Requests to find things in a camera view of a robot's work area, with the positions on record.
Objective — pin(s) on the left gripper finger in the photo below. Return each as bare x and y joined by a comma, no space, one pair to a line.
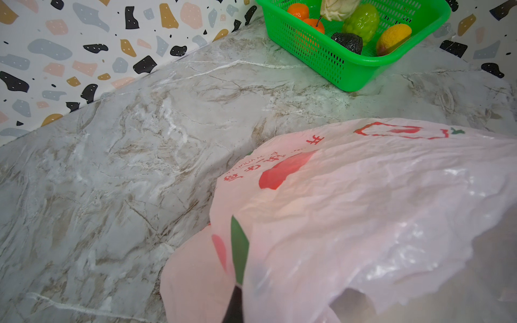
234,312

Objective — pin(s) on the pink plastic bag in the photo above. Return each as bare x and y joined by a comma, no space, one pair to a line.
387,207

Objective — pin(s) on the dark avocado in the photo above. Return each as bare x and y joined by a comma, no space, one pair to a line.
351,42

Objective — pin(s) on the orange tangerine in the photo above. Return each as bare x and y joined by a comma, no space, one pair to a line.
299,10
316,24

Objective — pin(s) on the yellow red mango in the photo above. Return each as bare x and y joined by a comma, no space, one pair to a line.
392,38

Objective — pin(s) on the white cauliflower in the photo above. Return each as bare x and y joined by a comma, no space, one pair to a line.
338,10

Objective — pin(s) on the green lime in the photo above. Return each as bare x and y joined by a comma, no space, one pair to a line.
364,22

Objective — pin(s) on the green plastic basket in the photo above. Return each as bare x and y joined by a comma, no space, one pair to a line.
348,71

